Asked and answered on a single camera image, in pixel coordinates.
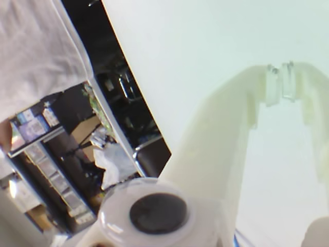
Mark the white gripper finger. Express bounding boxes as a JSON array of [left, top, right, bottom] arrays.
[[281, 61, 329, 247], [159, 64, 281, 247]]

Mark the white plastic bag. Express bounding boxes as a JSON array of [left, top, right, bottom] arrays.
[[92, 143, 139, 191]]

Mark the white metal bar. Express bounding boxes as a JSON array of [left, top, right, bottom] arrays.
[[87, 79, 144, 178]]

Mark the black glossy panel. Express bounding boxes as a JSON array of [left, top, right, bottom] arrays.
[[61, 0, 172, 178]]

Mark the shelf with boxed goods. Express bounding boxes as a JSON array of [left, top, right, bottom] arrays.
[[7, 82, 144, 235]]

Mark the person in white shirt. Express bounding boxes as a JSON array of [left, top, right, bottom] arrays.
[[0, 0, 95, 152]]

